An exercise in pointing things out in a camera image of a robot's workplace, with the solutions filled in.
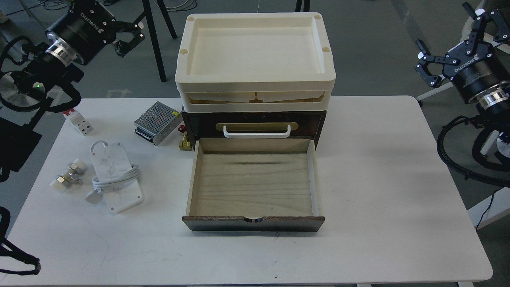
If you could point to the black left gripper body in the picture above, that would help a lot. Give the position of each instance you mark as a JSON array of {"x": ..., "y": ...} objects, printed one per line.
[{"x": 85, "y": 28}]

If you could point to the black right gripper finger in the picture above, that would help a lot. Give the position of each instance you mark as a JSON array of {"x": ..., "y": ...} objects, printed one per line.
[
  {"x": 426, "y": 59},
  {"x": 477, "y": 29}
]

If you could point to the white red terminal block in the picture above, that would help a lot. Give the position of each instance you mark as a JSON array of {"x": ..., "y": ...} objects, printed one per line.
[{"x": 78, "y": 121}]

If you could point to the brass valve red knob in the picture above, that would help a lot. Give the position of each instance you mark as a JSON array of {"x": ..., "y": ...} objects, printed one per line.
[{"x": 185, "y": 143}]

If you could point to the metal mesh power supply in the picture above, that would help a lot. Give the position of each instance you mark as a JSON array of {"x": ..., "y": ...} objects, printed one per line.
[{"x": 157, "y": 123}]

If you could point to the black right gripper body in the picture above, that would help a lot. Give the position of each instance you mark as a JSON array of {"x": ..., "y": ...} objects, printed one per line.
[{"x": 477, "y": 71}]

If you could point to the metal fitting with white caps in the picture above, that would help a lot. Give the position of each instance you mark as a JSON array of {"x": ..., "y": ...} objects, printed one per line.
[{"x": 71, "y": 176}]

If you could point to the cream plastic stacking tray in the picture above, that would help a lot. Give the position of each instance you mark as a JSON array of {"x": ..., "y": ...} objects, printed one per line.
[{"x": 255, "y": 62}]

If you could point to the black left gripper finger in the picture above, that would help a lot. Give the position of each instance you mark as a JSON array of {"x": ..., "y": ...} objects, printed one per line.
[
  {"x": 122, "y": 47},
  {"x": 122, "y": 27}
]

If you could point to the white charger with cable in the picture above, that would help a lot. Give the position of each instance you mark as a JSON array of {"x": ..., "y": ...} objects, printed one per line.
[{"x": 116, "y": 179}]

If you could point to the open wooden drawer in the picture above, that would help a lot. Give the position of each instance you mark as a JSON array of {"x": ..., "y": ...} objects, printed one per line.
[{"x": 254, "y": 185}]

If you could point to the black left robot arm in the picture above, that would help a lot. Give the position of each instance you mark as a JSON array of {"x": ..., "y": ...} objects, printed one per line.
[{"x": 45, "y": 84}]

